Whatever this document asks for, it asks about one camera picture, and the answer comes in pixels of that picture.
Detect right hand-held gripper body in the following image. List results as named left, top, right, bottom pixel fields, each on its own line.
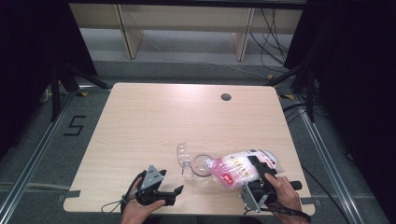
left=240, top=177, right=276, bottom=215

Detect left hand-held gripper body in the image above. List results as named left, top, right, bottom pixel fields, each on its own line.
left=135, top=164, right=176, bottom=206

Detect red and white pouch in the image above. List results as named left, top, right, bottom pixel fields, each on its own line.
left=206, top=148, right=283, bottom=190

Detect clear glass measuring cup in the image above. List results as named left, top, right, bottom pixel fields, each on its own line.
left=176, top=142, right=219, bottom=188

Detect person's right hand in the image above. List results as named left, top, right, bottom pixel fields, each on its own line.
left=264, top=172, right=306, bottom=218

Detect person's left hand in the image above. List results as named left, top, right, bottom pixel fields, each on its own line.
left=120, top=177, right=166, bottom=224

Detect black metal stand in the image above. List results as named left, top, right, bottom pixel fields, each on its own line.
left=49, top=62, right=112, bottom=122
left=264, top=60, right=317, bottom=123

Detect grey floor strip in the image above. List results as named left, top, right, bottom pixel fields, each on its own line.
left=0, top=181, right=71, bottom=191

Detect black curtain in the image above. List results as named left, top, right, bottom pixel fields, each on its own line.
left=0, top=0, right=98, bottom=161
left=283, top=0, right=396, bottom=224

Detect beige wooden shelf unit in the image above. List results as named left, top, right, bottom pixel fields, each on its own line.
left=66, top=3, right=304, bottom=63

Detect left hand-held gripper cable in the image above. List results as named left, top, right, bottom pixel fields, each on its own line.
left=101, top=170, right=148, bottom=215

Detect hand-held gripper cable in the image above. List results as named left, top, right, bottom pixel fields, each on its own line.
left=101, top=170, right=148, bottom=215
left=261, top=202, right=312, bottom=223

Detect right hand-held gripper cable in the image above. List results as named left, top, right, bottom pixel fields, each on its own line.
left=261, top=202, right=312, bottom=223

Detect aluminium floor rail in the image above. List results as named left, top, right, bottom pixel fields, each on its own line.
left=292, top=92, right=367, bottom=224
left=0, top=91, right=78, bottom=220

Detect black floor cables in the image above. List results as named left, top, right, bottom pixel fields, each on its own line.
left=281, top=102, right=328, bottom=124

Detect short aluminium cross rail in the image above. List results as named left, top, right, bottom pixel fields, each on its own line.
left=74, top=84, right=114, bottom=91

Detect bundle of black cables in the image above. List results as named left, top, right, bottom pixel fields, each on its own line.
left=248, top=8, right=290, bottom=75

